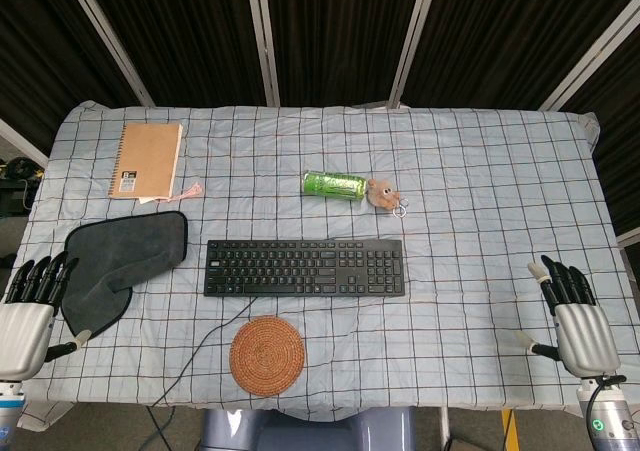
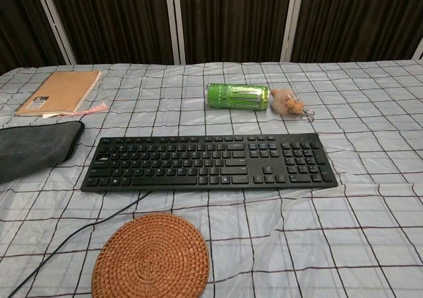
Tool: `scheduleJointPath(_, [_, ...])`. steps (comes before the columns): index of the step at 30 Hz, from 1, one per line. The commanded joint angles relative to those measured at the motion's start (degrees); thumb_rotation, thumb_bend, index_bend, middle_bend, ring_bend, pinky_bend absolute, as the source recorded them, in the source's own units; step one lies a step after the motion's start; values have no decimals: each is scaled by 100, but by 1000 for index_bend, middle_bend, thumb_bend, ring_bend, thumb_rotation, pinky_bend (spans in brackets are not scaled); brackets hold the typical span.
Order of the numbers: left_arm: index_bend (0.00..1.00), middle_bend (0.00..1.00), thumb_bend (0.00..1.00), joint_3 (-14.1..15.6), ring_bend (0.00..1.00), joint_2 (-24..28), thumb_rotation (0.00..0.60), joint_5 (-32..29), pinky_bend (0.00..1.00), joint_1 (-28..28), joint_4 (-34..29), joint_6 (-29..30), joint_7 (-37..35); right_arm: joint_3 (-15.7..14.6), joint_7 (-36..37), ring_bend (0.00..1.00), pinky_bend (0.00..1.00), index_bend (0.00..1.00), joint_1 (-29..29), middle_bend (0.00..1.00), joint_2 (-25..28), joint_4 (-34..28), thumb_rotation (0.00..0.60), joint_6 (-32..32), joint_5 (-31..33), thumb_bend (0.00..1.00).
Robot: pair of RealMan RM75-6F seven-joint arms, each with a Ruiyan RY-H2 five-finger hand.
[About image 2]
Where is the black computer keyboard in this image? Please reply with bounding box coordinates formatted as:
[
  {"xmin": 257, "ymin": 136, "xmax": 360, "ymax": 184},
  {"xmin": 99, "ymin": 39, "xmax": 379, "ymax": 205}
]
[{"xmin": 80, "ymin": 133, "xmax": 340, "ymax": 193}]

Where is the green Monster energy can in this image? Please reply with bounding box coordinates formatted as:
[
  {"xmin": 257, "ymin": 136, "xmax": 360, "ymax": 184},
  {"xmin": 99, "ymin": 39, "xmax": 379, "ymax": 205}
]
[{"xmin": 206, "ymin": 83, "xmax": 272, "ymax": 110}]

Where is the white checked tablecloth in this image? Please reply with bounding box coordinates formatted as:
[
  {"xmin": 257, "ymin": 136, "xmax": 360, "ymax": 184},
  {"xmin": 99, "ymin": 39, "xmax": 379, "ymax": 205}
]
[{"xmin": 0, "ymin": 58, "xmax": 423, "ymax": 298}]

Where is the pink tassel bookmark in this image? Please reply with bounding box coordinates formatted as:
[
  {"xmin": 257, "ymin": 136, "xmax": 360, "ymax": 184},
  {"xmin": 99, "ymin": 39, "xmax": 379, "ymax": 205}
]
[{"xmin": 70, "ymin": 102, "xmax": 110, "ymax": 117}]

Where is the round woven rattan mat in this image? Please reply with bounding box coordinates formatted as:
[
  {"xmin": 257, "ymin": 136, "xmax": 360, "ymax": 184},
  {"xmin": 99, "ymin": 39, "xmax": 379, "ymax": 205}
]
[{"xmin": 91, "ymin": 212, "xmax": 210, "ymax": 298}]

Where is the brown spiral notebook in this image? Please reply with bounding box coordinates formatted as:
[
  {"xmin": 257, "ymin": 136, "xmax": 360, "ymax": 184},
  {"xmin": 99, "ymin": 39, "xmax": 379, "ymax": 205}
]
[{"xmin": 13, "ymin": 69, "xmax": 106, "ymax": 119}]

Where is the dark grey fabric pouch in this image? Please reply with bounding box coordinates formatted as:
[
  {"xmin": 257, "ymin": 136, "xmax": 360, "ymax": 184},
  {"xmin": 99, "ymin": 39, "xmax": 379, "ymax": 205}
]
[{"xmin": 0, "ymin": 120, "xmax": 86, "ymax": 184}]

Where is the fluffy beige plush keychain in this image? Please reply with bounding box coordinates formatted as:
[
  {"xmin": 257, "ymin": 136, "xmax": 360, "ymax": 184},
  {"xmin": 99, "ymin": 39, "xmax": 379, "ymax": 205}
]
[{"xmin": 270, "ymin": 87, "xmax": 317, "ymax": 123}]

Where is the dark folding screen with white frame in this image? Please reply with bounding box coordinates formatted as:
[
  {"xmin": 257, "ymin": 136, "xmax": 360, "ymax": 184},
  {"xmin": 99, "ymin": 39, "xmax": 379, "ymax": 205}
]
[{"xmin": 0, "ymin": 0, "xmax": 423, "ymax": 77}]

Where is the thin black cable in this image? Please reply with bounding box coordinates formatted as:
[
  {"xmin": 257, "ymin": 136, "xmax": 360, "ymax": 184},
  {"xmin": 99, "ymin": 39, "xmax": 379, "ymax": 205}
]
[{"xmin": 6, "ymin": 190, "xmax": 153, "ymax": 298}]

